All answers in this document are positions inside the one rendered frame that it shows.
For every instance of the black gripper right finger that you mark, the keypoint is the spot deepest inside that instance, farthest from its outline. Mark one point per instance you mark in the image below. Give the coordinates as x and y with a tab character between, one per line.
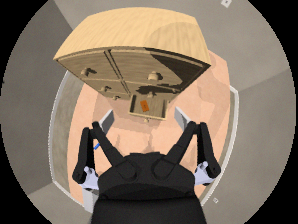
207	166

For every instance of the small wooden chest of drawers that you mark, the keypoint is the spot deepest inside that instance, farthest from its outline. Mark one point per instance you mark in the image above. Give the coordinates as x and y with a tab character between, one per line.
139	28

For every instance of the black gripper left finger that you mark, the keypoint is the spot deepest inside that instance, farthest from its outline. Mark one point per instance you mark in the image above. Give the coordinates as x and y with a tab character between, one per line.
83	173

